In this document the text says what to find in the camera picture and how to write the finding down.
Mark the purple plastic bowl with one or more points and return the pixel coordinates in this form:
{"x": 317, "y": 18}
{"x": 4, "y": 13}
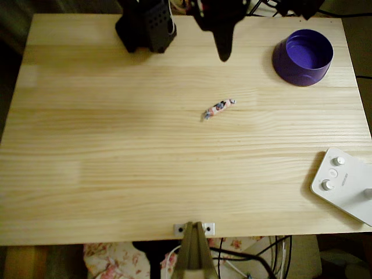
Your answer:
{"x": 302, "y": 64}

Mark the pink white candy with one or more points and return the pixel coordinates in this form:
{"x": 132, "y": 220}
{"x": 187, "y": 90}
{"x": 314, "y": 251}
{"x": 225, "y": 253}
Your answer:
{"x": 217, "y": 108}

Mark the black device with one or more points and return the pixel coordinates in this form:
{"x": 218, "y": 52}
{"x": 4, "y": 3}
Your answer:
{"x": 299, "y": 7}

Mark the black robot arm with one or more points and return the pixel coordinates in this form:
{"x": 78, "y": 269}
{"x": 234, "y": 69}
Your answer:
{"x": 145, "y": 29}

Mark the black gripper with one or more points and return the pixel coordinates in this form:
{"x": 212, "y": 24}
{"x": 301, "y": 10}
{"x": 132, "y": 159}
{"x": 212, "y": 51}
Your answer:
{"x": 221, "y": 32}

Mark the white metal mounting bracket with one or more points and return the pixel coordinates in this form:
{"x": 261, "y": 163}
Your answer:
{"x": 210, "y": 229}

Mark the white lamp base with knobs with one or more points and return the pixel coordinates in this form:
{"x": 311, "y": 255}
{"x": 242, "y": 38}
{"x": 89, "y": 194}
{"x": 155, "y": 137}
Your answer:
{"x": 343, "y": 186}

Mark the floral pink fabric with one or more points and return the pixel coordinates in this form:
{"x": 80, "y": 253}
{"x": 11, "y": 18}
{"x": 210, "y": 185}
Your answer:
{"x": 116, "y": 261}

